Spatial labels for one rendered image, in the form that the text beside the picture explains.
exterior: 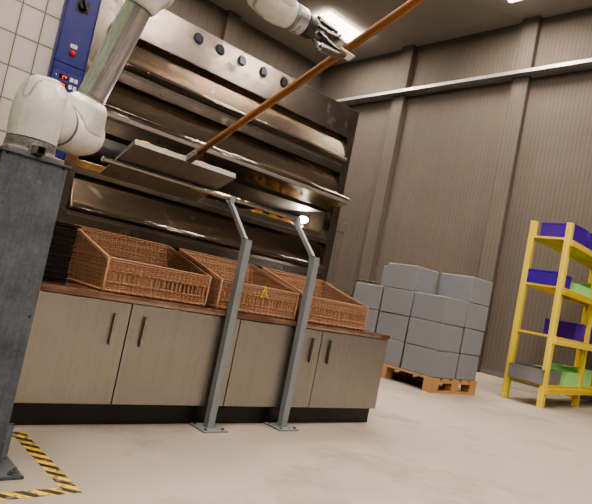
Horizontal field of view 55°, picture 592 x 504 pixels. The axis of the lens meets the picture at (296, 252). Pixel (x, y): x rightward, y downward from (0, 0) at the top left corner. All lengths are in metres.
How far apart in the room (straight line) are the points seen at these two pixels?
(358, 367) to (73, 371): 1.77
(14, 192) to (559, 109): 9.58
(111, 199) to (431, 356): 3.90
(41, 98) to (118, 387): 1.29
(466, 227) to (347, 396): 7.49
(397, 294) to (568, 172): 4.71
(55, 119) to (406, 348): 4.84
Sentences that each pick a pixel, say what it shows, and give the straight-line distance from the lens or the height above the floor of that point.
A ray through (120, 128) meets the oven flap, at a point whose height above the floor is 1.38.
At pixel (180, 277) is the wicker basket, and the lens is 2.77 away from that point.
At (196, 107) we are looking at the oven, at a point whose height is 1.66.
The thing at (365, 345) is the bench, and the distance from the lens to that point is 3.62.
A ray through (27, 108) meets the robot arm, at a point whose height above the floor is 1.14.
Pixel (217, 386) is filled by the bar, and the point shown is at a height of 0.21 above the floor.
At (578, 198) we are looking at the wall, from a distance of 10.02.
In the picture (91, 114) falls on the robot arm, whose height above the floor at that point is 1.21.
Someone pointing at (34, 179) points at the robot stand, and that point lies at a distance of 1.98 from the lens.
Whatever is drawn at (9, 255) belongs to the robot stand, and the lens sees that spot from 1.96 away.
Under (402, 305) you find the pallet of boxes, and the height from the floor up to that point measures 0.81.
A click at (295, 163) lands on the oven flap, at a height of 1.58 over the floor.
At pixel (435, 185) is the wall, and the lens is 11.37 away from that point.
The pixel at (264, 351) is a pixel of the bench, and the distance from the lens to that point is 3.07.
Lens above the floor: 0.75
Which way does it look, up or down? 4 degrees up
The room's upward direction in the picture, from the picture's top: 11 degrees clockwise
